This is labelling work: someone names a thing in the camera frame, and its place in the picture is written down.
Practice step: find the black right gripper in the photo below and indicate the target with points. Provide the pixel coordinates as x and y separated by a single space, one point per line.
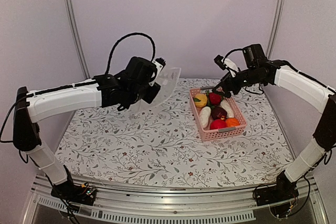
226 80

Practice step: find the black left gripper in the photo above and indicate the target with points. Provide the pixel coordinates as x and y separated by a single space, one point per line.
149 97

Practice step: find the red toy strawberry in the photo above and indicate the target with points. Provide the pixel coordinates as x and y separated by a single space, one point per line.
214 98

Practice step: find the dark red toy fruit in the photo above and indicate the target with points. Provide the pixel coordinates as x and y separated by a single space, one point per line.
218 113

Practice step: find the red toy tomato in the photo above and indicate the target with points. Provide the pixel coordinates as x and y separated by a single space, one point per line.
218 124

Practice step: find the clear zip top bag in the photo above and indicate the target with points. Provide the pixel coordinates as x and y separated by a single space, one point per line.
167 79

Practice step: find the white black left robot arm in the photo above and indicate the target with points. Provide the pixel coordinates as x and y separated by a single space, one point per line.
35 106

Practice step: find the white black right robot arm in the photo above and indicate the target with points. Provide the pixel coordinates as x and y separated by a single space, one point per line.
282 74

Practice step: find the white toy radish right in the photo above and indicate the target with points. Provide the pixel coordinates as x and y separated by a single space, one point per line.
226 106

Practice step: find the white toy radish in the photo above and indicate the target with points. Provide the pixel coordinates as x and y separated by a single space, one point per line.
226 106
204 116

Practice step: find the yellow toy fruit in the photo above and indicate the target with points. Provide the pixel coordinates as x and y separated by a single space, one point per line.
200 100

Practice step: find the white toy radish left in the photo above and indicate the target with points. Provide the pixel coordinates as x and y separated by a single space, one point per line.
204 116

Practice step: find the orange toy fruit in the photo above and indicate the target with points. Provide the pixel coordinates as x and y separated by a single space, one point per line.
232 122

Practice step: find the pink plastic basket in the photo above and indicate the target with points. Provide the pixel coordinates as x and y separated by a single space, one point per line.
207 134

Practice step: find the floral patterned table mat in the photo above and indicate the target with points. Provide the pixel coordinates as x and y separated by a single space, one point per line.
163 147

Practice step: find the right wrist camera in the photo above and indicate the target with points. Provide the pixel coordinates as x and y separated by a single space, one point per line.
226 64

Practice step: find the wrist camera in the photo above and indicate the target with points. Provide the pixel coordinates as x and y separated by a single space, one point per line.
226 64
160 63

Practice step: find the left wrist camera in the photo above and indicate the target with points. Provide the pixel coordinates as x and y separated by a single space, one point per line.
160 63

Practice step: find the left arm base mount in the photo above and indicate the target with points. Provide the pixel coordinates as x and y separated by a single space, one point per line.
68 191

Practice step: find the aluminium front rail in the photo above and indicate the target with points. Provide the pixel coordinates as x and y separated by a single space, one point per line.
127 203

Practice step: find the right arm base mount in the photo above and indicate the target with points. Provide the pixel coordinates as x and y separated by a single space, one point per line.
269 194

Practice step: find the left aluminium frame post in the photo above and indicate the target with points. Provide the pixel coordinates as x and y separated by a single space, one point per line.
76 38

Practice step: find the aluminium frame post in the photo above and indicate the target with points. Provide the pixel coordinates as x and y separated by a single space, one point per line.
76 38
275 27

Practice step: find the right aluminium frame post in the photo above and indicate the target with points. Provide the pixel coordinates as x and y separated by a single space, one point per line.
275 27

